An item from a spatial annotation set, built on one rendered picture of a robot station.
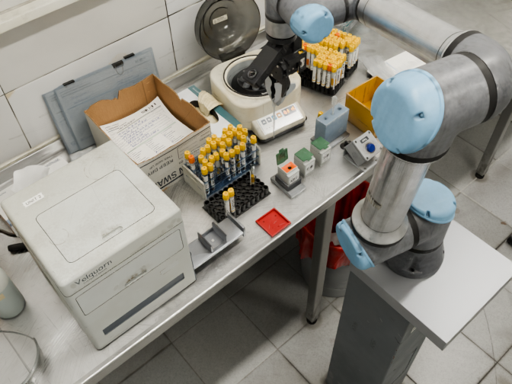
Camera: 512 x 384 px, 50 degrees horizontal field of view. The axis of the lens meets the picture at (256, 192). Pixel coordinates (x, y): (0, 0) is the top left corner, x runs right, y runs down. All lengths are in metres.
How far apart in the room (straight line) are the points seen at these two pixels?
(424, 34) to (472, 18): 1.27
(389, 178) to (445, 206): 0.27
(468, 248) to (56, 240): 0.96
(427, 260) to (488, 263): 0.18
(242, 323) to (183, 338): 0.25
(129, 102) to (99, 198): 0.57
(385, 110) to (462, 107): 0.11
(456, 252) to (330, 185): 0.38
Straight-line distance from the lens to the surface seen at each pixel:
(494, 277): 1.42
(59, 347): 1.38
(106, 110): 1.67
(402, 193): 0.99
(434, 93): 0.82
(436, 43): 0.99
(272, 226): 1.45
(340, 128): 1.65
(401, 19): 1.06
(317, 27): 1.12
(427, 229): 1.22
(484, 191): 2.85
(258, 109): 1.62
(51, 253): 1.14
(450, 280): 1.39
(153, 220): 1.12
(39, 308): 1.44
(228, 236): 1.39
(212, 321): 2.30
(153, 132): 1.63
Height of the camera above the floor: 2.06
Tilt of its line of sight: 51 degrees down
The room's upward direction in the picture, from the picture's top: 2 degrees counter-clockwise
